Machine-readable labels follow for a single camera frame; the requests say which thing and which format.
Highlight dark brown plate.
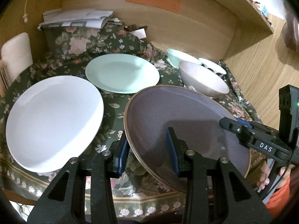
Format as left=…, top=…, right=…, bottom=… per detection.
left=124, top=85, right=250, bottom=193

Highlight white bowl black spots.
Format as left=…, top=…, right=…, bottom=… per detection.
left=198, top=58, right=226, bottom=76

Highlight pink bowl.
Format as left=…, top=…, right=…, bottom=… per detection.
left=179, top=61, right=229, bottom=98

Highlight white plate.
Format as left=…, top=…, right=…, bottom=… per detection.
left=6, top=75, right=104, bottom=172

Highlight mint green bowl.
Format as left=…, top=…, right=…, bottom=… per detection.
left=166, top=49, right=202, bottom=69

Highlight mint green plate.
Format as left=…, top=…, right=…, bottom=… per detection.
left=85, top=54, right=160, bottom=94

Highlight orange sleeve forearm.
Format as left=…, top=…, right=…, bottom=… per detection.
left=265, top=177, right=290, bottom=218

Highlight right hand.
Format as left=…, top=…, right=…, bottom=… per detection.
left=256, top=160, right=292, bottom=191

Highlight pink striped curtain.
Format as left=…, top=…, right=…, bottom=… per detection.
left=281, top=13, right=298, bottom=52

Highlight blue pencil sharpener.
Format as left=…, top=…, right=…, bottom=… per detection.
left=261, top=6, right=268, bottom=17

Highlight small white box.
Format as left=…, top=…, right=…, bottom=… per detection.
left=130, top=28, right=147, bottom=39

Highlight stack of white papers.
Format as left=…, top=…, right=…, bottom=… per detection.
left=38, top=9, right=121, bottom=30

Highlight white charger with cable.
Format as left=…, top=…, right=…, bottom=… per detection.
left=23, top=0, right=28, bottom=23

